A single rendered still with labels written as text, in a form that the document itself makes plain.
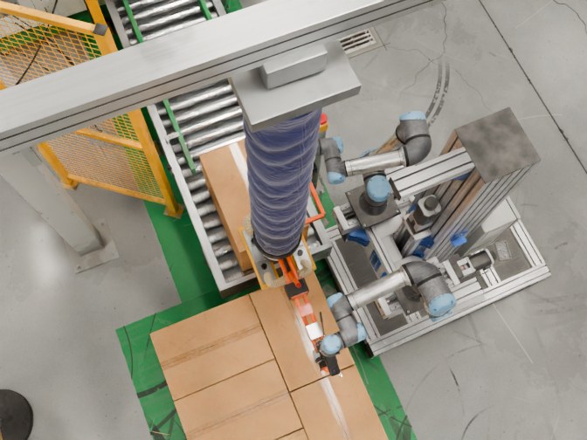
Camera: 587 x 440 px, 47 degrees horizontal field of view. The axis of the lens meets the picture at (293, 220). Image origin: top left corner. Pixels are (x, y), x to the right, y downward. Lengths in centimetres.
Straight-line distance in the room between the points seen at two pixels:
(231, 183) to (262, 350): 95
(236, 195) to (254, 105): 199
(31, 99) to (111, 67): 18
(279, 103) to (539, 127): 371
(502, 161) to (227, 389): 199
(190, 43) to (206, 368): 255
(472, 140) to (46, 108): 166
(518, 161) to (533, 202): 228
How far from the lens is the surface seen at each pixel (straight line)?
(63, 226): 415
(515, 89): 534
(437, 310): 286
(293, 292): 319
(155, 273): 457
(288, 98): 171
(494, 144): 272
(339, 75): 175
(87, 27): 284
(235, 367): 386
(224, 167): 373
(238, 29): 160
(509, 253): 456
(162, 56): 158
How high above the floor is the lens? 437
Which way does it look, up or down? 71 degrees down
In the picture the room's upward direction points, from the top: 5 degrees clockwise
